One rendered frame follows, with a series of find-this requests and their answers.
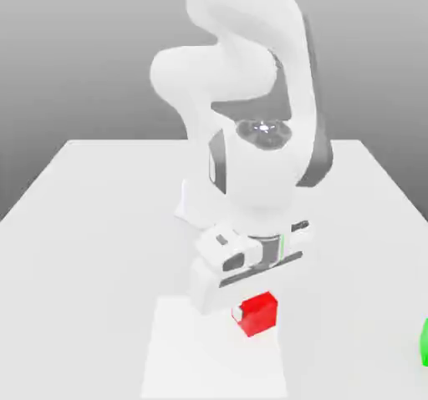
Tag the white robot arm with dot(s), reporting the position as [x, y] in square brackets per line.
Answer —
[254, 56]

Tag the small red cube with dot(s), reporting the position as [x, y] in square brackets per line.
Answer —
[260, 314]

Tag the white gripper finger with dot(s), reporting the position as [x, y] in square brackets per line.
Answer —
[236, 313]

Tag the small green cube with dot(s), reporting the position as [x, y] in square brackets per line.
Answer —
[424, 343]

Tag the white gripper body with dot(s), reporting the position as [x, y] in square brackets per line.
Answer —
[210, 289]

